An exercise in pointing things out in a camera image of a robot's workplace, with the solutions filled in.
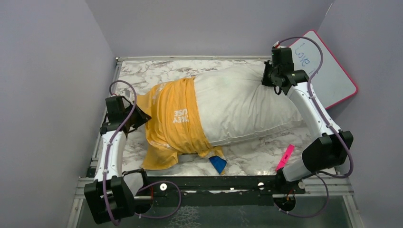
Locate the white pillow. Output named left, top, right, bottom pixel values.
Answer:
left=194, top=63, right=303, bottom=146

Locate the yellow Mickey Mouse pillowcase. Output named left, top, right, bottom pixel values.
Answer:
left=136, top=77, right=227, bottom=175

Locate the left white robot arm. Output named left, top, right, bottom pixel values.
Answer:
left=84, top=95, right=151, bottom=224

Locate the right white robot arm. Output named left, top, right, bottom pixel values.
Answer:
left=262, top=47, right=354, bottom=193

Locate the pink framed whiteboard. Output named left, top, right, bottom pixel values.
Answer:
left=289, top=30, right=358, bottom=109

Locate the pink marker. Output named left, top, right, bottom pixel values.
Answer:
left=275, top=144, right=295, bottom=171

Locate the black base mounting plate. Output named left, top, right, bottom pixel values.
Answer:
left=86, top=168, right=306, bottom=215

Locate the aluminium table frame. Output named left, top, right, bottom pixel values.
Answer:
left=66, top=56, right=366, bottom=228

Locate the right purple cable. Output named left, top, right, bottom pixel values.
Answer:
left=273, top=37, right=355, bottom=219

